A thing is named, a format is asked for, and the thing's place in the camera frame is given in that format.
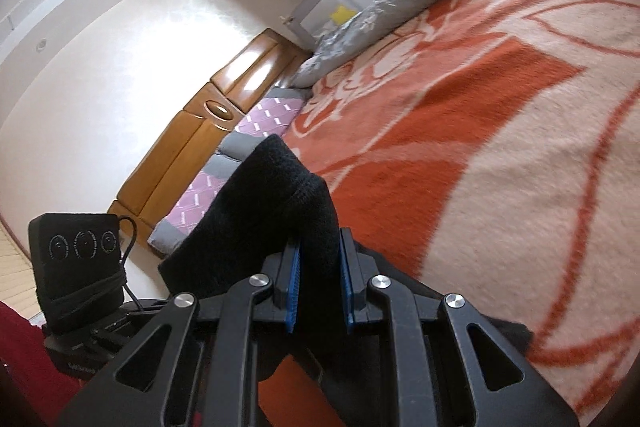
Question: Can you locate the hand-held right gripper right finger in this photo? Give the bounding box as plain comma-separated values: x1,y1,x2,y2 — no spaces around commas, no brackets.
340,227,581,427

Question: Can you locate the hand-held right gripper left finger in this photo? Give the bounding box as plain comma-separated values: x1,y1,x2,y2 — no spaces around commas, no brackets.
57,239,303,427

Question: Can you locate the person's left forearm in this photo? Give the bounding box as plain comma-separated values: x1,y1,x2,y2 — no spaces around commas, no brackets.
0,301,83,414

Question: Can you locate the purple grey quilted pad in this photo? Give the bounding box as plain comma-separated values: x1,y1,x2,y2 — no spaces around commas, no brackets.
147,87,311,255

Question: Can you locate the wooden headboard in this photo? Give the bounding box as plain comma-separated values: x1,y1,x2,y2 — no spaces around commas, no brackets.
107,28,311,243

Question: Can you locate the orange floral blanket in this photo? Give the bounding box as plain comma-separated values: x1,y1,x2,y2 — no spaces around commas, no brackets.
260,0,640,427

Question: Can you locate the black cable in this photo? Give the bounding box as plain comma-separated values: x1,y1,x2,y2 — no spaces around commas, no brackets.
117,216,147,308

